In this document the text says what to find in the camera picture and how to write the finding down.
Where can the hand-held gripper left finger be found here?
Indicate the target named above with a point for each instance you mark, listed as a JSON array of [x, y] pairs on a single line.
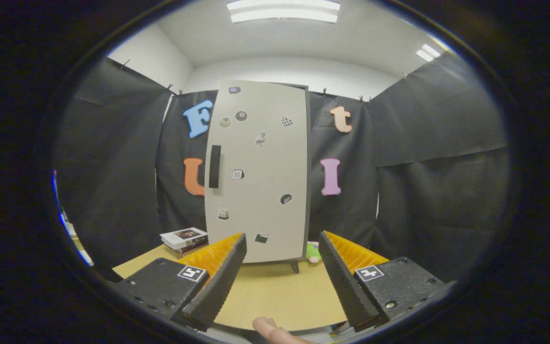
[[220, 284]]

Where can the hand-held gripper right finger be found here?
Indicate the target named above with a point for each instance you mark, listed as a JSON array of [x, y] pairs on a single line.
[[344, 282]]

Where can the grey shoe cabinet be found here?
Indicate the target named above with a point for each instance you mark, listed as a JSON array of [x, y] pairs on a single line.
[[295, 266]]

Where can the pink green plush toy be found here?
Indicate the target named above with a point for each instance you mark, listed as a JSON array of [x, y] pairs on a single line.
[[312, 253]]

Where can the brown book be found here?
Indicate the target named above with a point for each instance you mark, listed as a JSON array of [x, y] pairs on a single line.
[[194, 249]]

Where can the black backdrop cloth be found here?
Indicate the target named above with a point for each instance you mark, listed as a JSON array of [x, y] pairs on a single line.
[[423, 167]]

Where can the blue white object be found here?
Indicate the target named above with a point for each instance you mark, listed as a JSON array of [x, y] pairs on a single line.
[[67, 224]]

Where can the small ceiling light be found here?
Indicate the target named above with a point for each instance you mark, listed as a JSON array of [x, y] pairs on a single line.
[[428, 52]]

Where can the long ceiling light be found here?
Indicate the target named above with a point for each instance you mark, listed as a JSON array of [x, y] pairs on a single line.
[[283, 12]]

